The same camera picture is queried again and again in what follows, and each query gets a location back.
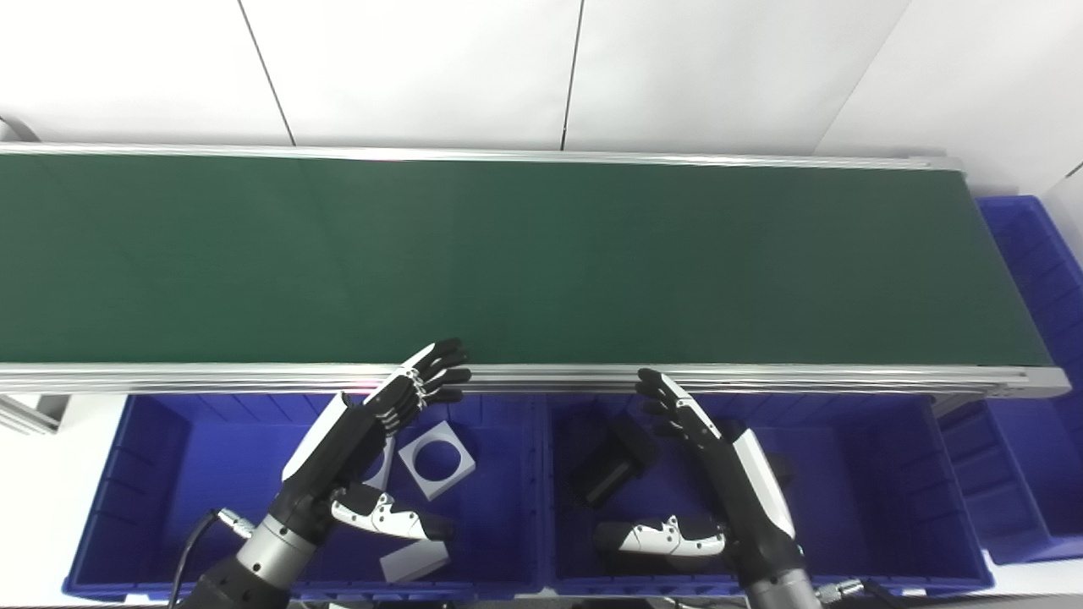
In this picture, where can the black block part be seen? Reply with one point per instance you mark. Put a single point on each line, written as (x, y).
(613, 461)

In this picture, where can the blue plastic bin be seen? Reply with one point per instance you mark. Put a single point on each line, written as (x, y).
(1032, 474)
(195, 491)
(871, 491)

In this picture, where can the white square part with hole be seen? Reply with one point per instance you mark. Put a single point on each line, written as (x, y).
(415, 562)
(385, 474)
(436, 489)

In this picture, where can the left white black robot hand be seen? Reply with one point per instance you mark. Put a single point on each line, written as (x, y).
(338, 448)

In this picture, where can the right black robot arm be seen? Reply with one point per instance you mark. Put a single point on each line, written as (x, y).
(783, 588)

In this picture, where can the aluminium conveyor leg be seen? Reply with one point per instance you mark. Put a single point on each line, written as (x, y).
(34, 410)

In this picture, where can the green conveyor belt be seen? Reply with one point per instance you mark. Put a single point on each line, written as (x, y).
(525, 262)
(541, 378)

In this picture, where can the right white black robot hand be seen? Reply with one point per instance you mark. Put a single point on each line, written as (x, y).
(757, 499)

